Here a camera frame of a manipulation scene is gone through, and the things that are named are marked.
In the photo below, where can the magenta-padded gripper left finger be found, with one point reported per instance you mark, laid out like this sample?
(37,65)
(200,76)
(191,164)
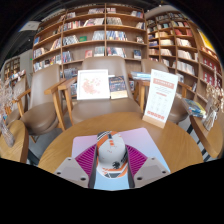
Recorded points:
(83,163)

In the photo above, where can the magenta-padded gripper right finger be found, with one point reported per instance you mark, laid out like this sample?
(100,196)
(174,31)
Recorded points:
(138,163)

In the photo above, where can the white orange patterned computer mouse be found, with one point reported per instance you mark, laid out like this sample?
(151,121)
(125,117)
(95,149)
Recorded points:
(111,153)

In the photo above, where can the blue pink gradient mouse pad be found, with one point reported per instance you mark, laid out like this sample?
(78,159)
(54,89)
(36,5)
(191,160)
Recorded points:
(140,136)

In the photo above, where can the beige wooden armchair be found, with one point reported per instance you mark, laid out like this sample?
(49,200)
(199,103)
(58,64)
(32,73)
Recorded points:
(103,108)
(41,113)
(180,108)

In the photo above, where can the white red sign stand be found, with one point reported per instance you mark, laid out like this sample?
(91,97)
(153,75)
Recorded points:
(161,96)

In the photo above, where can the white framed floral picture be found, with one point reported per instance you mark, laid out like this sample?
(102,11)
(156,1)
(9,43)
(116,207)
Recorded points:
(92,85)

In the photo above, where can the stack of blue books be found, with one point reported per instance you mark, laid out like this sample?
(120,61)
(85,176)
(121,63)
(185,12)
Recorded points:
(195,108)

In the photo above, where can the dark blue book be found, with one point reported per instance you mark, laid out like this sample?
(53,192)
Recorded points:
(117,86)

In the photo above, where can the glass vase with beige flowers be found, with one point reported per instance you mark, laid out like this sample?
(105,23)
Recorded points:
(210,120)

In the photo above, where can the distant wooden bookshelf unit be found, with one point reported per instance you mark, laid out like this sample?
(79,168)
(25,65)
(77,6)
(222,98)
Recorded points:
(11,66)

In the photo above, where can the curved wooden bookshelf unit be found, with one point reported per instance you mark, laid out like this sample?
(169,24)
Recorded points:
(180,43)

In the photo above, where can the wide wooden bookshelf unit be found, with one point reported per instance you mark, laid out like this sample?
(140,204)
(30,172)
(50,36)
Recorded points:
(86,33)

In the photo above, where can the white hanging ceiling sign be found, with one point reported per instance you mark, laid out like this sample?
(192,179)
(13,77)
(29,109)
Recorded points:
(29,26)

